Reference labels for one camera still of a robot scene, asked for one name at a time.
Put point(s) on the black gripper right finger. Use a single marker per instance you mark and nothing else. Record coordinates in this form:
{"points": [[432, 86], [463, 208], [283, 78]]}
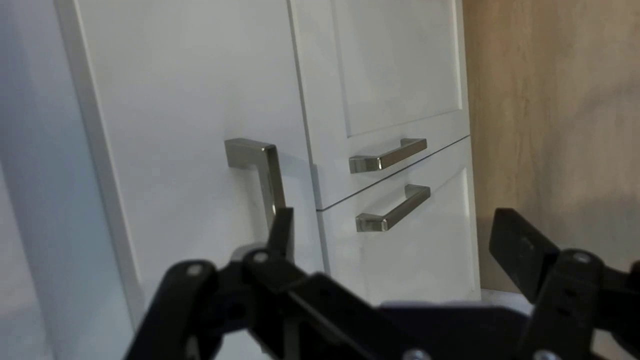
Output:
{"points": [[573, 293]]}

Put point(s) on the silver left door handle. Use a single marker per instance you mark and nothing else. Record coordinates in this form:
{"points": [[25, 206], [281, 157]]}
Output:
{"points": [[414, 196]]}

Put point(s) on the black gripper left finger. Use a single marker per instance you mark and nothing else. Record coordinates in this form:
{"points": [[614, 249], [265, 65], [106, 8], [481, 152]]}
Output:
{"points": [[290, 315]]}

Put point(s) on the silver right door handle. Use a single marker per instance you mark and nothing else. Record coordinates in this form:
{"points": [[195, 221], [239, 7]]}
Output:
{"points": [[408, 146]]}

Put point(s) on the silver door handle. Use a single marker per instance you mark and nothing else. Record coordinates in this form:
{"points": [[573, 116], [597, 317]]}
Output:
{"points": [[414, 196], [408, 146]]}

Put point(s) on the silver drawer handle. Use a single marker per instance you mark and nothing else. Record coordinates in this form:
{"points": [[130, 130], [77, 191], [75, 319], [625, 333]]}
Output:
{"points": [[262, 181]]}

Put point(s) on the white right cabinet door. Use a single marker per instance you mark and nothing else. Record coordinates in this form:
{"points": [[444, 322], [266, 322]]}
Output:
{"points": [[374, 73]]}

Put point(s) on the white top drawer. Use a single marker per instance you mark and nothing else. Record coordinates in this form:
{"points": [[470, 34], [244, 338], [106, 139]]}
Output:
{"points": [[162, 86]]}

